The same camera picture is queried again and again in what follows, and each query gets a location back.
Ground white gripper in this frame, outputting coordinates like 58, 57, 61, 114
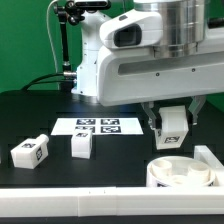
97, 9, 224, 130

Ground white round stool seat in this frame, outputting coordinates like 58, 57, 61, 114
146, 156, 216, 187

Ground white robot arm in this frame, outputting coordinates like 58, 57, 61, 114
74, 0, 224, 129

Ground white right fence bar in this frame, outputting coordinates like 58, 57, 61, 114
194, 145, 224, 187

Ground white fence bar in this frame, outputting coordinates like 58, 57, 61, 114
0, 187, 224, 218
194, 145, 224, 187

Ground white marker sheet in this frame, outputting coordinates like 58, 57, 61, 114
51, 118, 143, 135

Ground white front fence bar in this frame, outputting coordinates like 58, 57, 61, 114
0, 187, 224, 218

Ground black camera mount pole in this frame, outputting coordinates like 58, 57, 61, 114
53, 0, 111, 92

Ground black cables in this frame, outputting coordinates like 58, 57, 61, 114
21, 70, 78, 92

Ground white cable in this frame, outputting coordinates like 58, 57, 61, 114
45, 0, 60, 74

